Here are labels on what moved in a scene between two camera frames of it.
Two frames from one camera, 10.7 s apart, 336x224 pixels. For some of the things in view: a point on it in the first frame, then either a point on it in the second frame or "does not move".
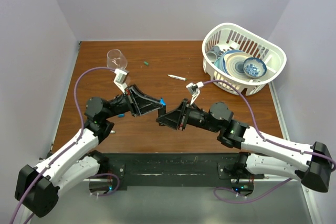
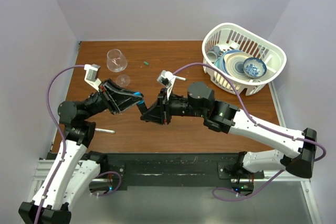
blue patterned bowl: (254, 67) does not move
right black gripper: (176, 118) → (156, 113)
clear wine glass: (115, 60) does not move
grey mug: (213, 54) does not move
